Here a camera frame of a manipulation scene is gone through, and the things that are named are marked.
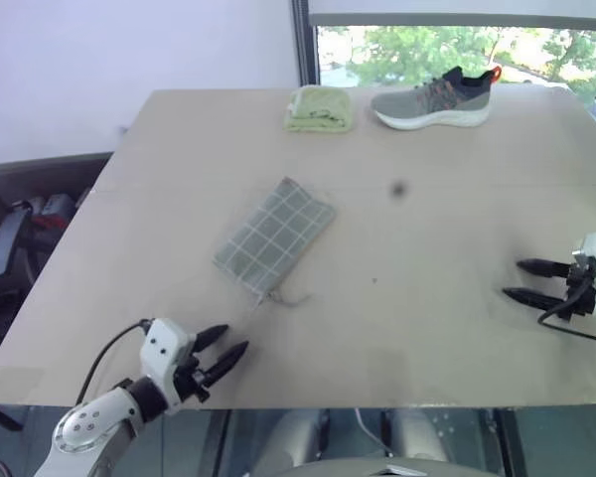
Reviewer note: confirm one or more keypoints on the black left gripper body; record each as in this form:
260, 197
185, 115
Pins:
194, 377

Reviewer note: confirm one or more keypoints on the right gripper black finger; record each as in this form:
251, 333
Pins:
541, 267
531, 296

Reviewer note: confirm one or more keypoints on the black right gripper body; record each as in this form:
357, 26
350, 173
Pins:
580, 293

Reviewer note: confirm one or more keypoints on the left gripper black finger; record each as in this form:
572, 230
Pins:
211, 337
228, 360

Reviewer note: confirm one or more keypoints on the grey checked cloth pouch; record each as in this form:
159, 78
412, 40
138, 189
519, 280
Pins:
273, 233

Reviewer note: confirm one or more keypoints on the grey rounded cylinder shape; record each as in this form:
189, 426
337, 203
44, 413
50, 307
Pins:
298, 433
417, 431

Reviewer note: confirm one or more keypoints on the grey sneaker with orange accents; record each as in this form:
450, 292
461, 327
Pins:
427, 102

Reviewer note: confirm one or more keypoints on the red and white device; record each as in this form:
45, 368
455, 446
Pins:
49, 207

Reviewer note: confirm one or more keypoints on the black office chair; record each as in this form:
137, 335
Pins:
5, 238

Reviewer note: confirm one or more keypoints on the folded light green towel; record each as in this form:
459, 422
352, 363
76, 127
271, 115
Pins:
318, 107

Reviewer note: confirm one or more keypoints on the grey roller blind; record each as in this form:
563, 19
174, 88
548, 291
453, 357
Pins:
462, 10

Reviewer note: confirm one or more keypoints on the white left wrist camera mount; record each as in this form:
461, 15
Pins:
161, 348

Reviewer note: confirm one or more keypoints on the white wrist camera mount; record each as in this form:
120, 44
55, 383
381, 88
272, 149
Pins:
594, 248
161, 348

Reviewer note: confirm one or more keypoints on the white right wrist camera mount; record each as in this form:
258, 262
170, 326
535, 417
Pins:
594, 248

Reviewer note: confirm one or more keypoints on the grey window frame post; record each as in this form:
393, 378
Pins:
304, 42

